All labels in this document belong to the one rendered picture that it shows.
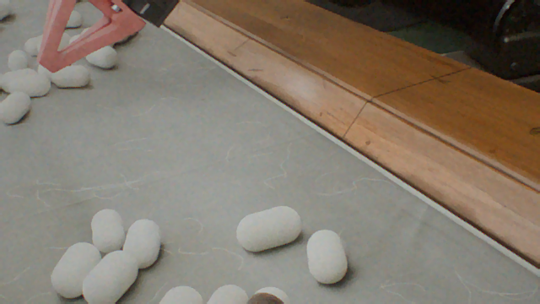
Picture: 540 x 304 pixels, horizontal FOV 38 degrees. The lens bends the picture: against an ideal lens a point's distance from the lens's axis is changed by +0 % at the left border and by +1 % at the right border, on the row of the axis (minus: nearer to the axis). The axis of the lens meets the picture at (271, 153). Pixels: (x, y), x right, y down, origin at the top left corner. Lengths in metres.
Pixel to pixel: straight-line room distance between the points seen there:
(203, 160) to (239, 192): 0.06
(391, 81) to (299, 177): 0.11
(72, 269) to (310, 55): 0.30
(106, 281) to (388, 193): 0.17
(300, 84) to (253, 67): 0.07
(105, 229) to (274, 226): 0.09
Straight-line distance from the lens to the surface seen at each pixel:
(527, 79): 1.20
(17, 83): 0.68
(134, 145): 0.56
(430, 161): 0.47
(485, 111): 0.50
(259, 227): 0.40
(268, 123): 0.56
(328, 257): 0.38
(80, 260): 0.40
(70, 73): 0.69
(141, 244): 0.41
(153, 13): 0.57
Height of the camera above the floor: 0.97
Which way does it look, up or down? 26 degrees down
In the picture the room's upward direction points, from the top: 6 degrees counter-clockwise
